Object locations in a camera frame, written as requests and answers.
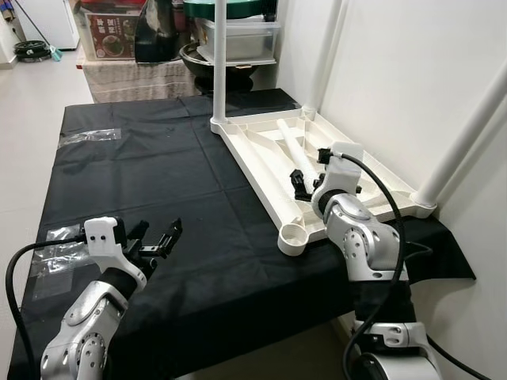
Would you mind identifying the white plastic children table top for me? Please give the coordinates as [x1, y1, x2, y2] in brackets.
[210, 109, 438, 258]

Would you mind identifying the black tablecloth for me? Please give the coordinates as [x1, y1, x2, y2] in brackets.
[8, 89, 476, 380]

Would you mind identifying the clear tape patch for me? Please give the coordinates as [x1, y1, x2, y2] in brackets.
[32, 226, 88, 298]

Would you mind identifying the clear plastic bag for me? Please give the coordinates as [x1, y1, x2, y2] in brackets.
[59, 127, 121, 145]

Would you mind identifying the clear plastic storage box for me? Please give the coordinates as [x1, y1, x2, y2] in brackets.
[194, 17, 280, 64]

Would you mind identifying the black wok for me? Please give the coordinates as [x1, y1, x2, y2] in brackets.
[178, 44, 274, 92]

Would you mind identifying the dark green round lid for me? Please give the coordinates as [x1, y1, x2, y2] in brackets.
[184, 0, 278, 21]

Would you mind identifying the black plastic bag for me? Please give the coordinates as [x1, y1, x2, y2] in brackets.
[135, 0, 187, 64]

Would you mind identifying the teal head broom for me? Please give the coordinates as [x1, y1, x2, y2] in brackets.
[12, 0, 63, 60]

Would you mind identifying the white refrigerator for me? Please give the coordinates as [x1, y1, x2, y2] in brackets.
[16, 0, 80, 48]

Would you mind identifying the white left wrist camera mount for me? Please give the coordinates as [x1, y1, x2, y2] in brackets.
[83, 215, 147, 278]

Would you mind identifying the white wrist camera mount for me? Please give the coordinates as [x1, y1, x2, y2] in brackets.
[83, 215, 147, 278]
[311, 142, 365, 199]

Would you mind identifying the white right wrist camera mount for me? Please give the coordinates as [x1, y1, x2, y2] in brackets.
[311, 142, 365, 199]

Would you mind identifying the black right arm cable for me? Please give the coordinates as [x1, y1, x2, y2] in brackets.
[321, 150, 492, 380]

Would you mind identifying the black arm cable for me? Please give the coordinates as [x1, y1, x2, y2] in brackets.
[321, 150, 492, 380]
[6, 234, 88, 380]

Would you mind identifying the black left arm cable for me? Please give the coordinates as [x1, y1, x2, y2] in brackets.
[6, 234, 88, 380]

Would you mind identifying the black coiled cable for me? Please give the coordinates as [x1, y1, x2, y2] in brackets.
[14, 40, 50, 63]

